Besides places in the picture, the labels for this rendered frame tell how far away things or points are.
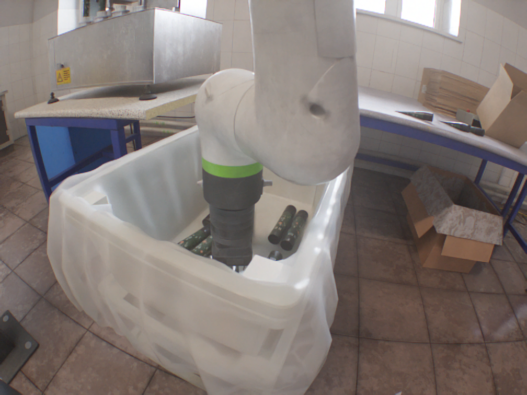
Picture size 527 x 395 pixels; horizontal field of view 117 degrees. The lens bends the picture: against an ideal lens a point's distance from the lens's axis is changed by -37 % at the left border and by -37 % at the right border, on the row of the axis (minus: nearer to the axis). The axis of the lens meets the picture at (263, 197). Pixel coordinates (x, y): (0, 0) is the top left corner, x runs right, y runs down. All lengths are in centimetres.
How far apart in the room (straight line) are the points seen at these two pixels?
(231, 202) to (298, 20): 26
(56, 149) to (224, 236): 129
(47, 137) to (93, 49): 77
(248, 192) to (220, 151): 7
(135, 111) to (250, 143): 44
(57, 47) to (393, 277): 180
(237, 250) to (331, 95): 33
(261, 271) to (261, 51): 21
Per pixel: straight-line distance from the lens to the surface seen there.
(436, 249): 146
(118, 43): 88
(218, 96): 31
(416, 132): 96
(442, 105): 159
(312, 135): 21
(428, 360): 116
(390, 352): 109
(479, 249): 149
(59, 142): 151
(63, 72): 113
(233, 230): 41
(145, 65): 81
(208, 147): 34
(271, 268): 28
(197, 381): 67
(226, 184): 35
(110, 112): 72
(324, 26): 20
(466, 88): 164
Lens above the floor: 87
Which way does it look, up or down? 31 degrees down
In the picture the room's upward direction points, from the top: 5 degrees clockwise
